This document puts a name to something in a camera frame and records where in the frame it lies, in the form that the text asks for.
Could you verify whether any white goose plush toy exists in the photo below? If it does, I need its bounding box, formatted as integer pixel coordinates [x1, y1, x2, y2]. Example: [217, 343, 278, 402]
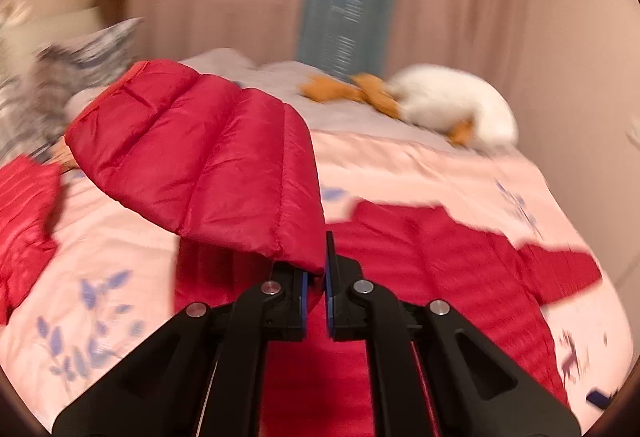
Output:
[300, 64, 518, 153]

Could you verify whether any pink deer print duvet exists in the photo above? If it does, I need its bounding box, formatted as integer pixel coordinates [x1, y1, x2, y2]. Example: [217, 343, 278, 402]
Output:
[1, 132, 634, 436]

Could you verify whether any red down jacket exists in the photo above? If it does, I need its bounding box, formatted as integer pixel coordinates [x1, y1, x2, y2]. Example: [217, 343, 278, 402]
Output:
[0, 155, 61, 325]
[64, 58, 603, 437]

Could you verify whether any small orange plush toy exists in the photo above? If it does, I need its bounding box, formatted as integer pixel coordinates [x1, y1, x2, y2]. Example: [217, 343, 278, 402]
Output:
[50, 137, 78, 172]

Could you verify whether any plaid grey pillow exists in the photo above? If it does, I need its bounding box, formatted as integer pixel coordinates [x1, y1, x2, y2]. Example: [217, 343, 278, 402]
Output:
[1, 18, 143, 164]

